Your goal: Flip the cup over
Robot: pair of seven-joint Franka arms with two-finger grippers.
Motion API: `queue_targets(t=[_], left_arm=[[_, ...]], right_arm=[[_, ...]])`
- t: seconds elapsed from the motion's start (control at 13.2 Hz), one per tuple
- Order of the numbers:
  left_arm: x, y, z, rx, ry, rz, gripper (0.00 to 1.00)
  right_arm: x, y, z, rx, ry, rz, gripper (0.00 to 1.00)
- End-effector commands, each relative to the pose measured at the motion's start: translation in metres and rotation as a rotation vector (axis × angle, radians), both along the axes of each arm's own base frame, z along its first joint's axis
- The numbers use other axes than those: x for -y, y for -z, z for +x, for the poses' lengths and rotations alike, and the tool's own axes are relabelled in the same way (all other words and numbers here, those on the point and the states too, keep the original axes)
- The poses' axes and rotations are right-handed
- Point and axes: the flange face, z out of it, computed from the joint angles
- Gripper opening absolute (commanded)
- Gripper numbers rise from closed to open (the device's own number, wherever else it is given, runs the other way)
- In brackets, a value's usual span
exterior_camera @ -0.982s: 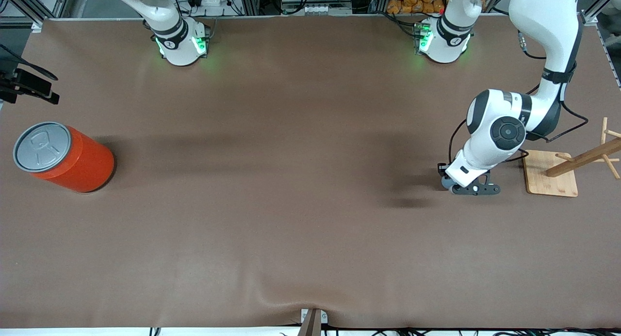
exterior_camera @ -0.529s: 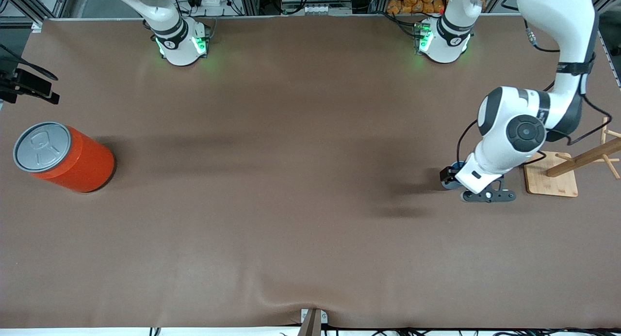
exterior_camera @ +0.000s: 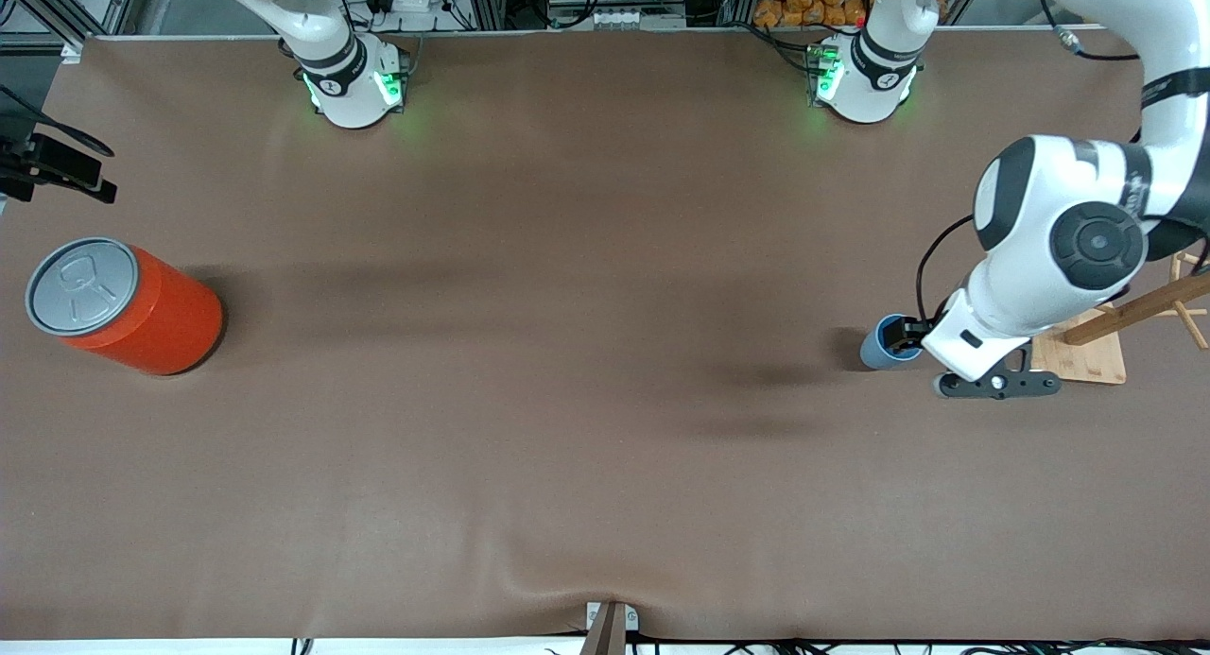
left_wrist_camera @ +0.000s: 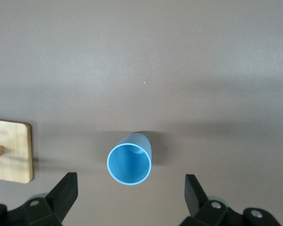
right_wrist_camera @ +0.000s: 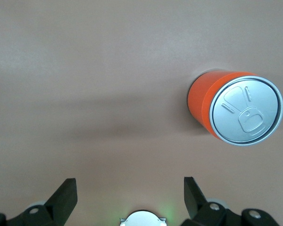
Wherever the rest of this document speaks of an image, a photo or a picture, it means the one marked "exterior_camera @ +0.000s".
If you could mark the white power strip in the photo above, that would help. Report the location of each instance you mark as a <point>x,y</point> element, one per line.
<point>614,18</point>

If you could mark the orange can with grey lid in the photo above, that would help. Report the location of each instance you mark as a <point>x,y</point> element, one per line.
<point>151,319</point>

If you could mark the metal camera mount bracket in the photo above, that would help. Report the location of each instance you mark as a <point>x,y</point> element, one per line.
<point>610,627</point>

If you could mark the brown table mat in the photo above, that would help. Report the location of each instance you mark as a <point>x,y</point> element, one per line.
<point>605,494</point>

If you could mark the light blue plastic cup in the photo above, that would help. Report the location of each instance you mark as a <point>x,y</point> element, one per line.
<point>877,353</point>

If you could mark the wooden cup rack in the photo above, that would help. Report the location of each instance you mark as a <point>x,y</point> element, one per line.
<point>1087,362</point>

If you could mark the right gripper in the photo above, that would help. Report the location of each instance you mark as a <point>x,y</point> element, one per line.
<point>59,163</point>

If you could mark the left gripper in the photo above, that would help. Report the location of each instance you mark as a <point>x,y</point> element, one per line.
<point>913,333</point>

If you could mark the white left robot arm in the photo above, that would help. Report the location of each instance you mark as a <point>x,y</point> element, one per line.
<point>1040,249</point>

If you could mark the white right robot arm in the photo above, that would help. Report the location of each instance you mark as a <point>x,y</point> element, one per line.
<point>345,78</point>

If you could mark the orange snack bag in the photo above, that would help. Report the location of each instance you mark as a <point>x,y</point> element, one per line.
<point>803,8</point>

